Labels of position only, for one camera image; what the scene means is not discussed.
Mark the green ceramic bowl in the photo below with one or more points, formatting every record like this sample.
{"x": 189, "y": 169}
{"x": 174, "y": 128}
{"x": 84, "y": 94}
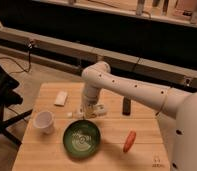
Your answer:
{"x": 81, "y": 139}

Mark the white bottle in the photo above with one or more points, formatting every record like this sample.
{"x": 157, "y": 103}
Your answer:
{"x": 61, "y": 98}

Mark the black chair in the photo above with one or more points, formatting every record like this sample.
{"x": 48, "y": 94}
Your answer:
{"x": 7, "y": 98}

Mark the dark rectangular block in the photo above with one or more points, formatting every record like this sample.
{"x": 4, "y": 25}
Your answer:
{"x": 126, "y": 106}

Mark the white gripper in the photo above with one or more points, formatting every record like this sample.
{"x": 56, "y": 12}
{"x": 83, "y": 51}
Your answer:
{"x": 91, "y": 111}

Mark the white paper cup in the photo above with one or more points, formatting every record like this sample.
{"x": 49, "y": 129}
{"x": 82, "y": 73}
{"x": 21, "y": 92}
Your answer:
{"x": 44, "y": 122}

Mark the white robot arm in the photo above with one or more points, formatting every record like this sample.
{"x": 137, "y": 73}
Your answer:
{"x": 176, "y": 103}

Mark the orange carrot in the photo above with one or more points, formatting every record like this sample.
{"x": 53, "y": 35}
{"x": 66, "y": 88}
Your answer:
{"x": 129, "y": 141}

